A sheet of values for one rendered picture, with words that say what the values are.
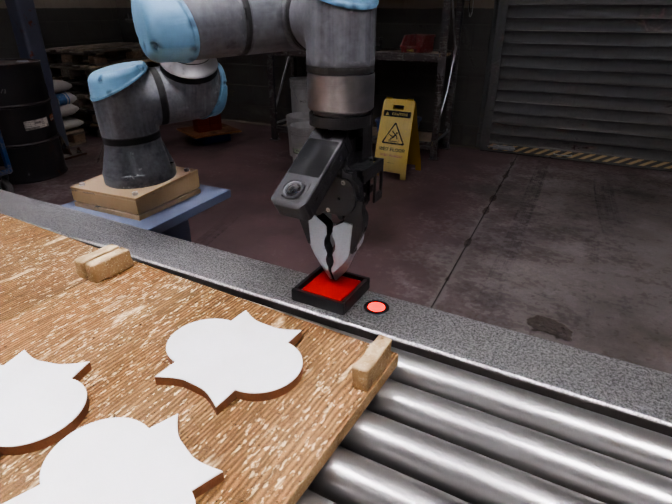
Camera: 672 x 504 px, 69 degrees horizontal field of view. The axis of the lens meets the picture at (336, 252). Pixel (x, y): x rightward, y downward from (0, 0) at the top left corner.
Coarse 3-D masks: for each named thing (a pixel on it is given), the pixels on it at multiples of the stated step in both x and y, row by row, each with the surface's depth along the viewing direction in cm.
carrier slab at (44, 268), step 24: (0, 216) 83; (0, 240) 75; (24, 240) 75; (48, 240) 75; (72, 240) 75; (0, 264) 68; (24, 264) 68; (48, 264) 68; (72, 264) 68; (0, 288) 62; (24, 288) 62; (48, 288) 62; (72, 288) 62; (0, 312) 57
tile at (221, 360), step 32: (224, 320) 54; (256, 320) 54; (192, 352) 49; (224, 352) 49; (256, 352) 49; (288, 352) 49; (160, 384) 46; (192, 384) 45; (224, 384) 44; (256, 384) 44; (288, 384) 45
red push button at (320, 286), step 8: (312, 280) 65; (320, 280) 65; (328, 280) 65; (336, 280) 65; (344, 280) 65; (352, 280) 65; (304, 288) 63; (312, 288) 63; (320, 288) 63; (328, 288) 63; (336, 288) 63; (344, 288) 63; (352, 288) 63; (328, 296) 61; (336, 296) 61; (344, 296) 61
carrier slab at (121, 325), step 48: (96, 288) 62; (144, 288) 62; (192, 288) 62; (0, 336) 53; (48, 336) 53; (96, 336) 53; (144, 336) 53; (336, 336) 53; (96, 384) 46; (144, 384) 46; (336, 384) 46; (192, 432) 41; (240, 432) 41; (288, 432) 41; (336, 432) 41; (0, 480) 37; (240, 480) 37; (288, 480) 37
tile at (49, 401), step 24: (24, 360) 47; (0, 384) 44; (24, 384) 44; (48, 384) 44; (72, 384) 44; (0, 408) 42; (24, 408) 42; (48, 408) 42; (72, 408) 42; (0, 432) 39; (24, 432) 39; (48, 432) 39; (0, 456) 39
